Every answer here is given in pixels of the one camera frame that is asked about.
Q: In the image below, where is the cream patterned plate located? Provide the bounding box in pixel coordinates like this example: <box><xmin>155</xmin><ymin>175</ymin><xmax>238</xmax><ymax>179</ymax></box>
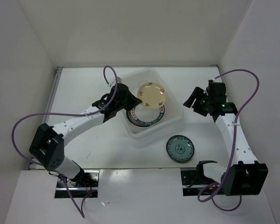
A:
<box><xmin>137</xmin><ymin>82</ymin><xmax>168</xmax><ymax>110</ymax></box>

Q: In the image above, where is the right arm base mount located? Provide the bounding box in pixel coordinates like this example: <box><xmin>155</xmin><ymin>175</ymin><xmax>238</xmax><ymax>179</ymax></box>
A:
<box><xmin>180</xmin><ymin>168</ymin><xmax>214</xmax><ymax>196</ymax></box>

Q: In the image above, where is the blue patterned plate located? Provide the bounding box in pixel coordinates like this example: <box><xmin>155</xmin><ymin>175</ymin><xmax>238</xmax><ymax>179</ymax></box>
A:
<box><xmin>166</xmin><ymin>135</ymin><xmax>195</xmax><ymax>163</ymax></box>

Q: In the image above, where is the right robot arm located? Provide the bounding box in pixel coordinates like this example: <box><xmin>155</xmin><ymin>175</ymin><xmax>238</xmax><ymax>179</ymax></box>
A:
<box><xmin>183</xmin><ymin>84</ymin><xmax>268</xmax><ymax>196</ymax></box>

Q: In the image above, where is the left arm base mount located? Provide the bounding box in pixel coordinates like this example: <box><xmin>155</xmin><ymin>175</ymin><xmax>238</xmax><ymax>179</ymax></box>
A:
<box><xmin>54</xmin><ymin>169</ymin><xmax>100</xmax><ymax>199</ymax></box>

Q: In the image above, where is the dark green rimmed white plate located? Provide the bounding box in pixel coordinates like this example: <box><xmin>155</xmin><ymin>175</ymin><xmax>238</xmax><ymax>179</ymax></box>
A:
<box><xmin>126</xmin><ymin>105</ymin><xmax>165</xmax><ymax>128</ymax></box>

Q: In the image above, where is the clear plastic bin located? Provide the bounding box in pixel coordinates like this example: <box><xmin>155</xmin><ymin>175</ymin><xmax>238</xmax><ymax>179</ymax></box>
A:
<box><xmin>119</xmin><ymin>68</ymin><xmax>183</xmax><ymax>139</ymax></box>

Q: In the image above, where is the clear plastic cup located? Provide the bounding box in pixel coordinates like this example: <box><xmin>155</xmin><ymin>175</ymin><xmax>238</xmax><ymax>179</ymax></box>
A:
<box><xmin>138</xmin><ymin>80</ymin><xmax>148</xmax><ymax>86</ymax></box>

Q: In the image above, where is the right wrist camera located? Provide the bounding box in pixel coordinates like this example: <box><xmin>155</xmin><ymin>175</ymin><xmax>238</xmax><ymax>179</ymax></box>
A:
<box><xmin>207</xmin><ymin>80</ymin><xmax>227</xmax><ymax>102</ymax></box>

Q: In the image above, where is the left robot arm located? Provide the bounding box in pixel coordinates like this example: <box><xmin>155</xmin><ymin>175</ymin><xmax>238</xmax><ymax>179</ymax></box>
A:
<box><xmin>29</xmin><ymin>84</ymin><xmax>142</xmax><ymax>187</ymax></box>

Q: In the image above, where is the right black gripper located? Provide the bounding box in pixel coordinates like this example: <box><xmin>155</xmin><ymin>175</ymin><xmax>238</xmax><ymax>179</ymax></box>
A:
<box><xmin>183</xmin><ymin>86</ymin><xmax>213</xmax><ymax>117</ymax></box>

